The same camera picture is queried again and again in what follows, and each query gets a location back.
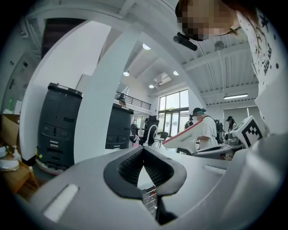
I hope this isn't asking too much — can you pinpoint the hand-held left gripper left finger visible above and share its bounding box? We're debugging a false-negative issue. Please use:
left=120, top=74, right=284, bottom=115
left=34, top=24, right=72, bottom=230
left=103, top=146, right=145, bottom=200

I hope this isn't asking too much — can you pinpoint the ceiling air conditioner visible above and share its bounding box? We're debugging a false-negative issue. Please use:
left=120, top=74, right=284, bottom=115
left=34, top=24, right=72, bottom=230
left=153, top=72, right=172, bottom=86

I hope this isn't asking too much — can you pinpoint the long tube light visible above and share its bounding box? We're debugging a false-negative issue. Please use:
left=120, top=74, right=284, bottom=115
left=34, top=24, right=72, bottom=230
left=223, top=93, right=249, bottom=100

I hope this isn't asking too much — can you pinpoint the black head-worn camera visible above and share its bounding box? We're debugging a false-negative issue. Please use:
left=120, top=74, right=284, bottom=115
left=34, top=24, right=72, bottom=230
left=172, top=31, right=198, bottom=52

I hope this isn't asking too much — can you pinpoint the wooden table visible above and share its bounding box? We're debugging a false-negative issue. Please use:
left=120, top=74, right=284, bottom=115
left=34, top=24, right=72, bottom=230
left=0, top=160, right=41, bottom=195

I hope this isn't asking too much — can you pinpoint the large black service robot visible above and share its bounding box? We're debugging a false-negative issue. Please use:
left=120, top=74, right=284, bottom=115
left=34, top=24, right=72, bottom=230
left=35, top=82, right=83, bottom=176
left=105, top=105, right=135, bottom=150

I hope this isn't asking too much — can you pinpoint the black mezzanine railing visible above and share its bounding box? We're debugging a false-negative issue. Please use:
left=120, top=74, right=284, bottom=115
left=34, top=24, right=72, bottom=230
left=114, top=91, right=152, bottom=111

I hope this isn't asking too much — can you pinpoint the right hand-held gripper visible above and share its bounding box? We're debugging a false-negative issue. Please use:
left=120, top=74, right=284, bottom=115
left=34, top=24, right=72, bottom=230
left=224, top=115, right=264, bottom=149

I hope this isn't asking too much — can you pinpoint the wire dish rack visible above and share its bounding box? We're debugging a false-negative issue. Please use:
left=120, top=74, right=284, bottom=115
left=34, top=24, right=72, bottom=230
left=140, top=186, right=158, bottom=217

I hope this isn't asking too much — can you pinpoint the large glass window door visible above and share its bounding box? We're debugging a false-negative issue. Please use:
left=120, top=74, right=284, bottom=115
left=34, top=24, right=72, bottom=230
left=157, top=89, right=189, bottom=138

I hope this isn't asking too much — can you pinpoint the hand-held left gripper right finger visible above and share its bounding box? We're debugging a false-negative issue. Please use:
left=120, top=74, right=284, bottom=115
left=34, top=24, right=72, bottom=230
left=143, top=146, right=188, bottom=226

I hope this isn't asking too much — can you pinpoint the person's head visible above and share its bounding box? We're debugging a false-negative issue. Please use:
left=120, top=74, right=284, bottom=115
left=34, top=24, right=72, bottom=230
left=175, top=0, right=243, bottom=41

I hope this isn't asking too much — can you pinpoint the black office chair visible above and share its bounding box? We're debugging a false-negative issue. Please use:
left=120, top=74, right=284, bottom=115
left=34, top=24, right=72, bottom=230
left=142, top=115, right=160, bottom=146

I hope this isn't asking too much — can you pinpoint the brown cardboard box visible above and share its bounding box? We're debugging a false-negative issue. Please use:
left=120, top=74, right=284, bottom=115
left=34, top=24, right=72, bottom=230
left=0, top=113, right=21, bottom=155

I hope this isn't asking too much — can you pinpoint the white plastic bag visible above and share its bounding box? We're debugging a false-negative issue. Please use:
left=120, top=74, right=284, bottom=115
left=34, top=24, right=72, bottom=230
left=0, top=145, right=23, bottom=173

